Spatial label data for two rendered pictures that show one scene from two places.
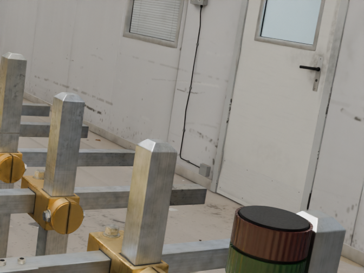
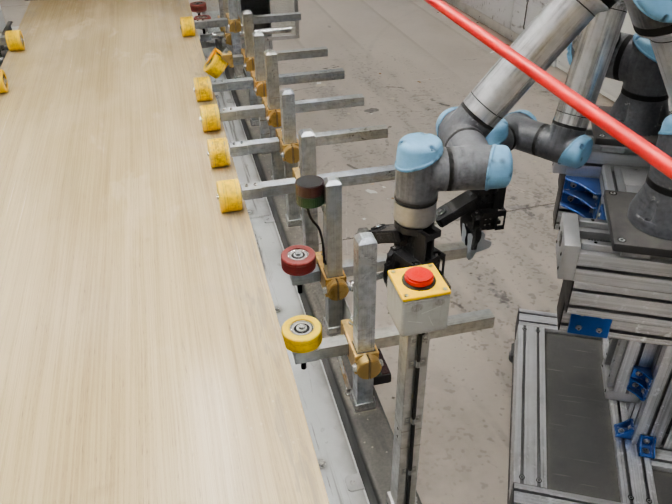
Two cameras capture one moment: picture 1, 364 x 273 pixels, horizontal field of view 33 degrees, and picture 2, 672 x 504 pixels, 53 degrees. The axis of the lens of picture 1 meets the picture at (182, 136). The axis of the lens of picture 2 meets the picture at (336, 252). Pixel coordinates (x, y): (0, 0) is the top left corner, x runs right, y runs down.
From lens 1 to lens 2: 1.04 m
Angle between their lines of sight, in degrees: 31
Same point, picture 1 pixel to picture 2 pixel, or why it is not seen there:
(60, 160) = (286, 125)
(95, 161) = (334, 105)
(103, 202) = (319, 142)
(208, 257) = (352, 179)
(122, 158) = (353, 102)
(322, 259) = (332, 195)
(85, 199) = not seen: hidden behind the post
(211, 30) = not seen: outside the picture
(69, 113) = (286, 101)
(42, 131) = (312, 78)
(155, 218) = (309, 165)
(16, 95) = (274, 75)
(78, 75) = not seen: outside the picture
